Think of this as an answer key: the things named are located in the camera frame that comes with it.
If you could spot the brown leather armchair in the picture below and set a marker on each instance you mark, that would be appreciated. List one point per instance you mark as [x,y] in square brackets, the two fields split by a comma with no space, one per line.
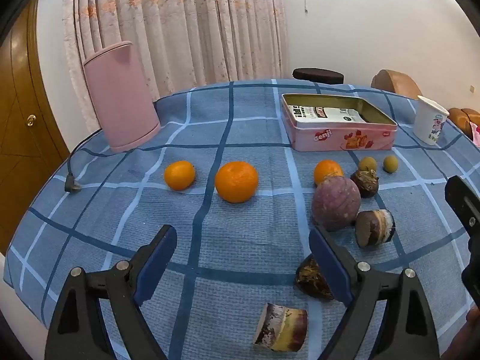
[393,82]

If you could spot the wooden door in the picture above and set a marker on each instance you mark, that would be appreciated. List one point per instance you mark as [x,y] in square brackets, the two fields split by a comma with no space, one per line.
[22,157]

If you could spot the yellow-brown longan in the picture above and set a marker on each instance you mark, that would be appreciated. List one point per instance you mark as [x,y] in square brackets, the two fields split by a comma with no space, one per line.
[390,164]
[367,164]

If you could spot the pink tin box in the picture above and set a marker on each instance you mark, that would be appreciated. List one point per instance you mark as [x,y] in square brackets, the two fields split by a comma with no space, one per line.
[330,138]

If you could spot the large ridged orange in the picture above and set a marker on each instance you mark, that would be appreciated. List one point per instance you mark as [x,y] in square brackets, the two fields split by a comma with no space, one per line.
[236,182]

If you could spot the small smooth orange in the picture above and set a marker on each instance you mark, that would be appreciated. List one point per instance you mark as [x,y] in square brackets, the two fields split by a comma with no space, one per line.
[180,175]

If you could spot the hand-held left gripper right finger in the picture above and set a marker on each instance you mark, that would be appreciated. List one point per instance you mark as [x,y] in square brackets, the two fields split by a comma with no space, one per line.
[330,266]

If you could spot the pink appliance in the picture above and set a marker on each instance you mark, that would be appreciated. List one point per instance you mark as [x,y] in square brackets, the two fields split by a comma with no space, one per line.
[120,97]

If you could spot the cut taro piece striped skin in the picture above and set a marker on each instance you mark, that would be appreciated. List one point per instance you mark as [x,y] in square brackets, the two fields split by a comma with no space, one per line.
[281,327]

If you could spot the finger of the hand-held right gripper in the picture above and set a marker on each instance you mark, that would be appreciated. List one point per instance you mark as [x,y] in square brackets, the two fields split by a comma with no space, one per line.
[465,202]

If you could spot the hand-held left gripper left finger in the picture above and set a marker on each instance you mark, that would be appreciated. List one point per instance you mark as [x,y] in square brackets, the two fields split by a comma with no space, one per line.
[159,266]

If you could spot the blue checked tablecloth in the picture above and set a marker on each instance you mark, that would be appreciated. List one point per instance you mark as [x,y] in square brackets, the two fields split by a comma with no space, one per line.
[243,232]

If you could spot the brass door knob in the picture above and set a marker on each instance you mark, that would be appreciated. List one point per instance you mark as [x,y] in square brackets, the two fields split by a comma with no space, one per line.
[30,120]

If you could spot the white paper cup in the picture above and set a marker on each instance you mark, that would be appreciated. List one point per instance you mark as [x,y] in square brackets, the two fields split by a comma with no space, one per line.
[429,120]

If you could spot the pink floral cloth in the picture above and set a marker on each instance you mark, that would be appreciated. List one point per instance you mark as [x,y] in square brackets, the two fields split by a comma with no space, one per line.
[476,133]

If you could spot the medium orange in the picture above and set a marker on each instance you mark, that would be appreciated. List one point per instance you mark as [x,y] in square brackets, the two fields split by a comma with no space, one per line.
[326,170]

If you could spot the purple round fruit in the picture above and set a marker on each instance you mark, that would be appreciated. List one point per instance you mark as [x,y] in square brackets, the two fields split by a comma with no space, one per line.
[335,204]

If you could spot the floral beige curtain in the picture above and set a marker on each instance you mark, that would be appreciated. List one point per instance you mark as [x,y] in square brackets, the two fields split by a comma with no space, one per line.
[187,26]

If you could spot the cut taro piece tan face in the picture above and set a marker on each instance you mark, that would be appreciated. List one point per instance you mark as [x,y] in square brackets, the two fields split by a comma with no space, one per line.
[375,228]

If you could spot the dark round stool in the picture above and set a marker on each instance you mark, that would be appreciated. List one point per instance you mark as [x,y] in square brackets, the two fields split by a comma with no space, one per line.
[318,75]

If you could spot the printed paper leaflet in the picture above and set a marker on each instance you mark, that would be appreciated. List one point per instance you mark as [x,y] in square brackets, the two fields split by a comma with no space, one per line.
[330,114]

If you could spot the dark brown water chestnut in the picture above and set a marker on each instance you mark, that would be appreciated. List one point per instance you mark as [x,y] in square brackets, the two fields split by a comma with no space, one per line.
[365,184]
[311,279]

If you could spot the brown leather sofa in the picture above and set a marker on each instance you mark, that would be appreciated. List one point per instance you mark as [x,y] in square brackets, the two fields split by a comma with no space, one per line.
[463,118]

